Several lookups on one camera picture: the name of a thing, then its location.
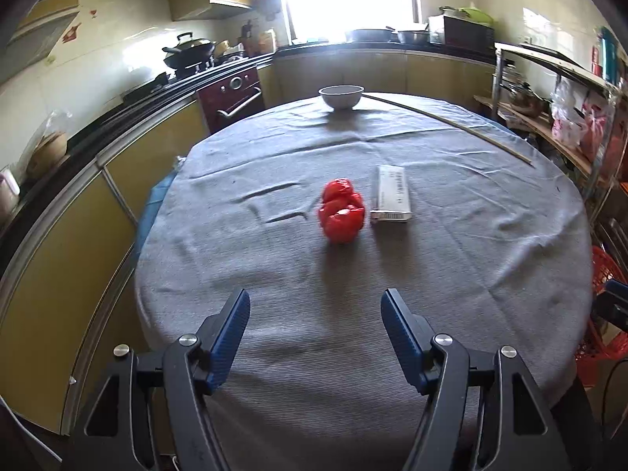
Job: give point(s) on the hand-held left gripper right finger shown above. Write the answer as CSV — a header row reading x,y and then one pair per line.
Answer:
x,y
402,338

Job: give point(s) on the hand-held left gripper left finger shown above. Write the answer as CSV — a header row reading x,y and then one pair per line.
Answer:
x,y
228,338

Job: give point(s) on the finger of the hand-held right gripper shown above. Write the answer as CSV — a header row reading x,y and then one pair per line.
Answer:
x,y
615,290

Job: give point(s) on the red plastic mesh basket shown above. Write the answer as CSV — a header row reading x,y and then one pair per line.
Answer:
x,y
602,265

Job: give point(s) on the red bell pepper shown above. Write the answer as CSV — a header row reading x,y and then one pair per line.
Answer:
x,y
341,213

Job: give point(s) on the white printed carton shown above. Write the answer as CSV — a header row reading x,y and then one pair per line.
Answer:
x,y
391,194

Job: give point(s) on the grey tablecloth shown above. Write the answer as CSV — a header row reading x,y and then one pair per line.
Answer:
x,y
294,265

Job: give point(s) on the blue cloth under tablecloth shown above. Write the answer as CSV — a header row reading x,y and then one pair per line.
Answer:
x,y
152,206

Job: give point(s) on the pink plastic bag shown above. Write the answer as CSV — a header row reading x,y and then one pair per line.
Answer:
x,y
594,130

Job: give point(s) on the white plastic bag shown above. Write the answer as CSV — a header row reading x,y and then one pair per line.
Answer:
x,y
566,115

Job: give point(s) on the metal storage shelf rack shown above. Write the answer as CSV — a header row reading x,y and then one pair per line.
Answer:
x,y
539,125

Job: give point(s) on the steel pot with lid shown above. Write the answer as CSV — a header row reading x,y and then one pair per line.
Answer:
x,y
527,98

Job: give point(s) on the thin wooden stick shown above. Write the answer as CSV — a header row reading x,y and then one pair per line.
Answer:
x,y
451,126

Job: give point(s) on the dark red oven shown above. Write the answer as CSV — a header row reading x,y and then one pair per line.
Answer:
x,y
230,95

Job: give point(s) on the white bowl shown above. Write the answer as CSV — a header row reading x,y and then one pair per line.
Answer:
x,y
341,97

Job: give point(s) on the yellow lower kitchen cabinets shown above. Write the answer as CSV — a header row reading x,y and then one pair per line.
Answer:
x,y
353,71

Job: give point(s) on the black wok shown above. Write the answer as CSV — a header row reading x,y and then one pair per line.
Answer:
x,y
189,51

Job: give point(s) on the black microwave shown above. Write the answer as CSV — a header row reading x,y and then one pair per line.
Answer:
x,y
461,32

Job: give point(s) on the steel basin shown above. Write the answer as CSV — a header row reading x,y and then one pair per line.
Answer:
x,y
413,37

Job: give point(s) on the dark frying pan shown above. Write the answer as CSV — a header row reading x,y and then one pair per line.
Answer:
x,y
368,35

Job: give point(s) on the green basin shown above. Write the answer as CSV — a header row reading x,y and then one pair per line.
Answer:
x,y
468,14

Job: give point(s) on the red wall sticker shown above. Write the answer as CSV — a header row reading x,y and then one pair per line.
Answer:
x,y
72,33

